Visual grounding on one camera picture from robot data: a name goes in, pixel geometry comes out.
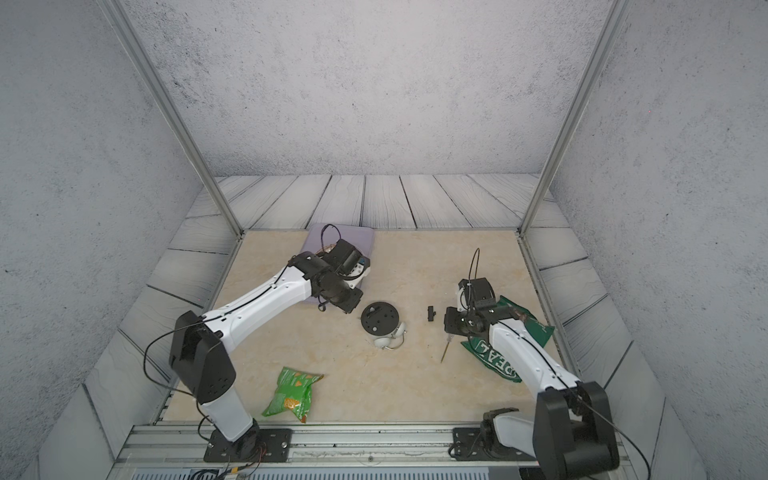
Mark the clear handled screwdriver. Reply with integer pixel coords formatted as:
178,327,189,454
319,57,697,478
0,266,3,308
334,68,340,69
440,335,453,364

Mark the white alarm clock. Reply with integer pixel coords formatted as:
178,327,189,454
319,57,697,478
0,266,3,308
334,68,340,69
360,301,407,350

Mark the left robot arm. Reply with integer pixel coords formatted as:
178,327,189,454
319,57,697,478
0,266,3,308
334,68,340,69
169,239,371,445

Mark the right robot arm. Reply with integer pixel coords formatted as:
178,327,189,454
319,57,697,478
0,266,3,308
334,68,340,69
444,278,620,479

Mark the dark green chips bag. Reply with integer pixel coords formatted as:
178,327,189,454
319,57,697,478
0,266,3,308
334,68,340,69
461,296,555,383

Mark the lavender tray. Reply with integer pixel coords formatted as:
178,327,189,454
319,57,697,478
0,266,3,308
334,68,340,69
289,224,373,311

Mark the light green snack bag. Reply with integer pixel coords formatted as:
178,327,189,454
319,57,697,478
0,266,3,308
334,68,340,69
262,367,324,423

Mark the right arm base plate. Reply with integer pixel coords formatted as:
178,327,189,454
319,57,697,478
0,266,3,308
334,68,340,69
448,427,534,462

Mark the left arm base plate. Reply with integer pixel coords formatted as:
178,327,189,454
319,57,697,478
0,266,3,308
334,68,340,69
203,426,293,463

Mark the aluminium front rail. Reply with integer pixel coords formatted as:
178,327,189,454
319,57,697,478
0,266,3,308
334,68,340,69
109,422,542,479

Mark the right metal frame post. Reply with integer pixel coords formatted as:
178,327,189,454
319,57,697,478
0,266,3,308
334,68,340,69
518,0,631,238

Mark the metal frame post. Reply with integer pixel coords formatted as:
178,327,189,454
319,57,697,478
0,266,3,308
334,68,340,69
518,0,631,238
98,0,245,240

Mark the left metal frame post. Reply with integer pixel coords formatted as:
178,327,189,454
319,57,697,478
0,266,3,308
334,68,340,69
98,0,245,240

